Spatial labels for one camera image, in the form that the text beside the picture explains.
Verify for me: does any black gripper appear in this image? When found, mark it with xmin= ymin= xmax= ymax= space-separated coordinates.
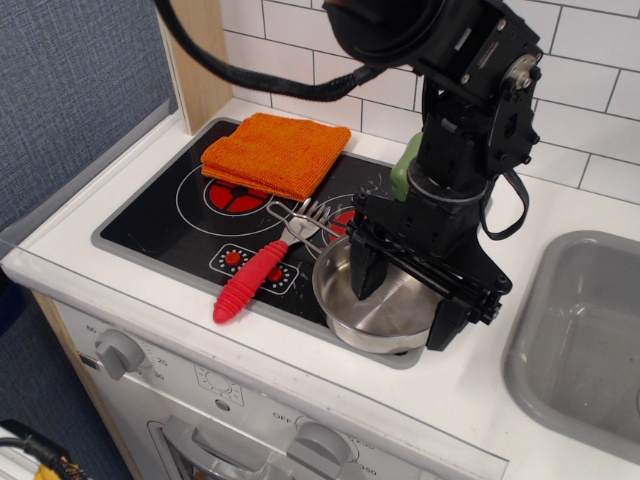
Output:
xmin=348 ymin=179 xmax=512 ymax=351

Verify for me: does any red handled fork utensil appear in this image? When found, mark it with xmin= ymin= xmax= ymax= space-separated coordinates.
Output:
xmin=213 ymin=198 xmax=331 ymax=324

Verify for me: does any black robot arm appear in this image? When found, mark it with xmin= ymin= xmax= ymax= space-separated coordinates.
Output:
xmin=324 ymin=1 xmax=543 ymax=351

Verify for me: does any black toy stove top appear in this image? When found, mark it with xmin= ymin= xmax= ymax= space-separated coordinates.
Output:
xmin=90 ymin=117 xmax=426 ymax=371

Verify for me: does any stainless steel pot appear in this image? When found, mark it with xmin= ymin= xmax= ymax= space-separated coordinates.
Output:
xmin=266 ymin=201 xmax=445 ymax=355

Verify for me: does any green toy bell pepper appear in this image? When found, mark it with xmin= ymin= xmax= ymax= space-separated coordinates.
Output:
xmin=390 ymin=132 xmax=423 ymax=202

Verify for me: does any grey sink basin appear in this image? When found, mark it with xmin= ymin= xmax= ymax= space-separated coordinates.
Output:
xmin=505 ymin=231 xmax=639 ymax=463

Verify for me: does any orange folded cloth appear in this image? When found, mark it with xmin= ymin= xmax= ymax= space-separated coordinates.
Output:
xmin=201 ymin=113 xmax=351 ymax=201

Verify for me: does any grey oven knob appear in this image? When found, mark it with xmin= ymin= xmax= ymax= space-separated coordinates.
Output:
xmin=287 ymin=422 xmax=351 ymax=479

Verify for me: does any white toy oven front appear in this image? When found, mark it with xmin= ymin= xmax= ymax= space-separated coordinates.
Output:
xmin=56 ymin=304 xmax=507 ymax=479

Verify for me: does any wooden side panel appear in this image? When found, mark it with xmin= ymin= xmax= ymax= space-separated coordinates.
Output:
xmin=156 ymin=0 xmax=234 ymax=137

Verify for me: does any grey timer knob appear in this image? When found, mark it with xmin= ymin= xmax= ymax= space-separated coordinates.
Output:
xmin=95 ymin=329 xmax=145 ymax=380

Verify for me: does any yellow black object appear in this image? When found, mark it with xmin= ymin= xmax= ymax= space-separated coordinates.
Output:
xmin=1 ymin=419 xmax=90 ymax=479

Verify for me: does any black sleeved cable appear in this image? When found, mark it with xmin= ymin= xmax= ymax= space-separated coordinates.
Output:
xmin=152 ymin=0 xmax=381 ymax=103

